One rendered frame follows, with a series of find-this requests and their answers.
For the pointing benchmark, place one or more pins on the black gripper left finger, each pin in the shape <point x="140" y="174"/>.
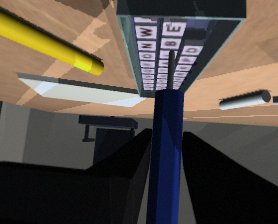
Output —
<point x="109" y="192"/>

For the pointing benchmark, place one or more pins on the blue stylus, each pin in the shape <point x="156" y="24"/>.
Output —
<point x="165" y="162"/>

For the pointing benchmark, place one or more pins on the dark grey keyboard with keys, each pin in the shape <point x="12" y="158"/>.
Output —
<point x="197" y="30"/>

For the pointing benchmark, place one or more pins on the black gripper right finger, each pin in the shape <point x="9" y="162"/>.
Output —
<point x="222" y="191"/>

